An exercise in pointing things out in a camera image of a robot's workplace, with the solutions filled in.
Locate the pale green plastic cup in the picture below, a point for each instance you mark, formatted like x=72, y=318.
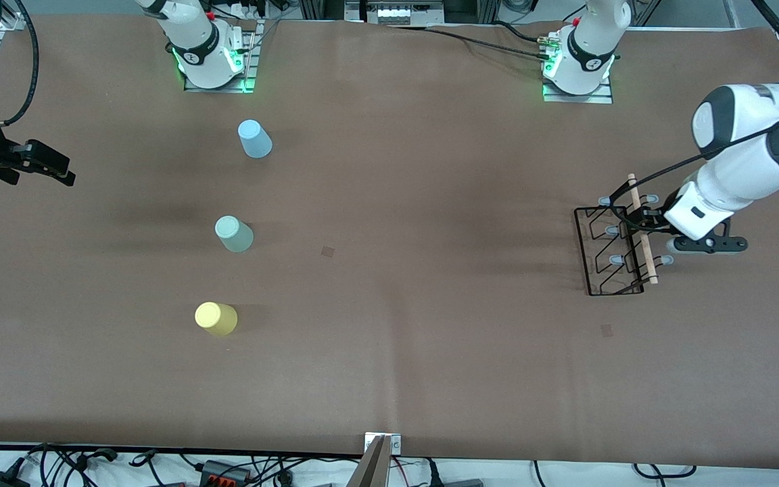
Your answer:
x=234, y=234

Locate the brown table cover sheet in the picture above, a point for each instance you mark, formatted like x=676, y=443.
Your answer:
x=430, y=352

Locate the white power strip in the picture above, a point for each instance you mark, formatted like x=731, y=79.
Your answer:
x=241, y=9

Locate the grey camera support bar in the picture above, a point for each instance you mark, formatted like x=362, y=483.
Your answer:
x=370, y=470

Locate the grey control box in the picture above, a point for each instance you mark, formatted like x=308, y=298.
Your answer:
x=393, y=13

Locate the light blue plastic cup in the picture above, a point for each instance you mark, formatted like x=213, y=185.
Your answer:
x=255, y=138

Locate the black power adapter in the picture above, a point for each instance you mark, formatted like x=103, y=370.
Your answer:
x=1, y=480

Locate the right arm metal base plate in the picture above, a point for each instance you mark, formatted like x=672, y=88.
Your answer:
x=249, y=67

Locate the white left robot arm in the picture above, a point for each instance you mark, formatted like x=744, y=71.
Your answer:
x=741, y=128

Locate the yellow plastic cup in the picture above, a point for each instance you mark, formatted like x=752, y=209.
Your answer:
x=216, y=318

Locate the black orange terminal box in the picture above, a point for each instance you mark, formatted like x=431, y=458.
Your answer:
x=224, y=471

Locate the aluminium frame corner post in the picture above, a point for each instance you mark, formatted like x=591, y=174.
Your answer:
x=11, y=24

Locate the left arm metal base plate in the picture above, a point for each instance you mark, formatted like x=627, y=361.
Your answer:
x=602, y=98

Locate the small metal clamp bracket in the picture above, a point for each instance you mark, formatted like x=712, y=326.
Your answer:
x=395, y=444

